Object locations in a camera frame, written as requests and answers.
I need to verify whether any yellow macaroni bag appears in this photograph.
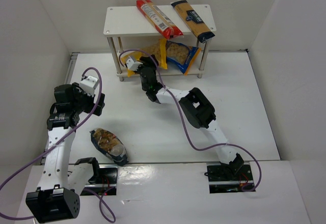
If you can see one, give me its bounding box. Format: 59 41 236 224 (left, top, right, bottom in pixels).
120 39 168 69

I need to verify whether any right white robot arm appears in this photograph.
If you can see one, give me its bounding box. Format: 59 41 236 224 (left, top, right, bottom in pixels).
128 56 244 177

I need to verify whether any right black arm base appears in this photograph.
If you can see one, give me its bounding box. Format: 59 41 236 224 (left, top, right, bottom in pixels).
204 163 255 194

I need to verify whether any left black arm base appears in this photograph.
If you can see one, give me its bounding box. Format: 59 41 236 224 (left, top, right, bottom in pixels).
85 164 118 196

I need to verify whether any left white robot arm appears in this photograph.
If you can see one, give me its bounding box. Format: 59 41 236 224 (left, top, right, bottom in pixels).
25 78 105 223

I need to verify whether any blue yellow pasta bag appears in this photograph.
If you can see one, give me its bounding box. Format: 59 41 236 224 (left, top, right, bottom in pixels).
166 41 201 75

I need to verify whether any dark mixed pasta bag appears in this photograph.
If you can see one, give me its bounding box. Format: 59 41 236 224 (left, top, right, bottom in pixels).
90 128 128 166

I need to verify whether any white two-tier shelf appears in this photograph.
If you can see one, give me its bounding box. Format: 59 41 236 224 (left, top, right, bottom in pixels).
103 5 216 81

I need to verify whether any red spaghetti package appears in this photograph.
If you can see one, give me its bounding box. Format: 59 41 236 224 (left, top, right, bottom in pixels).
136 0 183 40

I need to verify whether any tan and blue spaghetti package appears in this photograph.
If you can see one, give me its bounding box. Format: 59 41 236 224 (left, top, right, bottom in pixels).
171 0 215 43

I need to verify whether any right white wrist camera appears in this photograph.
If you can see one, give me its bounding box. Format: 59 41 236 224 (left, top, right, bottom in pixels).
125 56 143 72

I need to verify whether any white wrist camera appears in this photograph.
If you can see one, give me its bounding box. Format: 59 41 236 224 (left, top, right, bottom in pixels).
125 56 143 72
79 75 99 96

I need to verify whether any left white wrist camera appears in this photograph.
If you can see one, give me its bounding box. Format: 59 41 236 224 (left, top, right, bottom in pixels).
79 75 99 96

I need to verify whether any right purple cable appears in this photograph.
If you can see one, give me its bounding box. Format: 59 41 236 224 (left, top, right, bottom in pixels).
119 49 262 192

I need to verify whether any purple cable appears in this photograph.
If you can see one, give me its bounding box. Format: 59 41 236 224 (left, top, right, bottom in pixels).
0 67 116 223
119 49 262 192

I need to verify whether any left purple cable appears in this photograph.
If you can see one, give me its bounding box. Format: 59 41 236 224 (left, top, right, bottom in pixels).
0 67 116 223

